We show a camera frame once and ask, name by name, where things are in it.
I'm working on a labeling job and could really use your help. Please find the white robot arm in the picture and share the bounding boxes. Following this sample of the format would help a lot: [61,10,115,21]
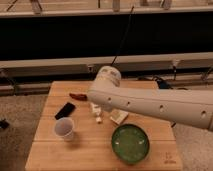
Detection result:
[87,66,213,132]

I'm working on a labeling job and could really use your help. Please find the white tube with cap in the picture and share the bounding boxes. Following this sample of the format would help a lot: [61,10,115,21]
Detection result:
[90,103,102,124]

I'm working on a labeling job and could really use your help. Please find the white square block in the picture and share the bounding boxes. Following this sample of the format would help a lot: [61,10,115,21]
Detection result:
[110,110,129,125]

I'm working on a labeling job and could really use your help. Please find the black rectangular object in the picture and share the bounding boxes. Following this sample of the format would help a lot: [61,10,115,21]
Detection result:
[55,102,75,120]

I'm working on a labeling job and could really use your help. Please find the green round bowl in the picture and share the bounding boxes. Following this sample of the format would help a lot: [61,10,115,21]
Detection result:
[111,124,150,165]

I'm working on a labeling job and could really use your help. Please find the black object on floor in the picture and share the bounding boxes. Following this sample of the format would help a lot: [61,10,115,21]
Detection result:
[0,120,9,129]

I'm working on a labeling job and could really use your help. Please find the blue and black cables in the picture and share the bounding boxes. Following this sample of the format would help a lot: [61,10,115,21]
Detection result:
[138,75,189,92]

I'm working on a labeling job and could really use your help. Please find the black hanging cable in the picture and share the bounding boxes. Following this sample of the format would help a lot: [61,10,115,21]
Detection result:
[109,4,135,67]

